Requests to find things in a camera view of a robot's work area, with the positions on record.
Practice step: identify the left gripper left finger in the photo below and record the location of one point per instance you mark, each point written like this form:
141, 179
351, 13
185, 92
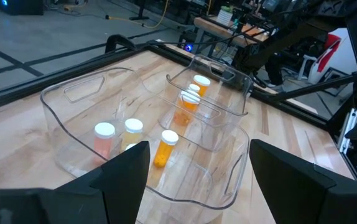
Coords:
110, 193

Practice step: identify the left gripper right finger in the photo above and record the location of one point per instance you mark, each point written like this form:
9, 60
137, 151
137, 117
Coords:
306, 196

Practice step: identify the large orange pill bottle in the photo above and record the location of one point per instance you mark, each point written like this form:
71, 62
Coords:
201, 81
190, 97

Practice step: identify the pink pill bottle white cap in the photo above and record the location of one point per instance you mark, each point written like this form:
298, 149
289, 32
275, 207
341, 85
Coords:
104, 130

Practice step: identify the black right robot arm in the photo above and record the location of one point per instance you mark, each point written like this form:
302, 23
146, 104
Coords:
306, 35

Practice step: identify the clear plastic bin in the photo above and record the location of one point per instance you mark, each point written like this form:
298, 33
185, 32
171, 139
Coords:
225, 90
82, 93

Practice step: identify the wooden workbench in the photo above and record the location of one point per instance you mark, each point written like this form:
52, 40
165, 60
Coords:
216, 29

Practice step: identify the small white box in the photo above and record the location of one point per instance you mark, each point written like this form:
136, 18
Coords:
225, 17

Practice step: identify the blue lit computer fan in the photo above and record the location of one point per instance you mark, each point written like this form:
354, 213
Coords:
188, 48

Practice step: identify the red and white chair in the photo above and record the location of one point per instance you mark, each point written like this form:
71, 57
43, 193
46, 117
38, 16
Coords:
329, 53

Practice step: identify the computer tower blue lights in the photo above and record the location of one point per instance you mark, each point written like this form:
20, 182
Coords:
23, 7

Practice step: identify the silver aluminium bracket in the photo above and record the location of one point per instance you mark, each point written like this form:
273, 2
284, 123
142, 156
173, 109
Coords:
348, 133

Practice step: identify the black stand post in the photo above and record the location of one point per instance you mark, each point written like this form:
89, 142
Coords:
140, 11

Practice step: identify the black aluminium table frame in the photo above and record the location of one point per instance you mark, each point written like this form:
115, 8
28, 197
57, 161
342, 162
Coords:
57, 79

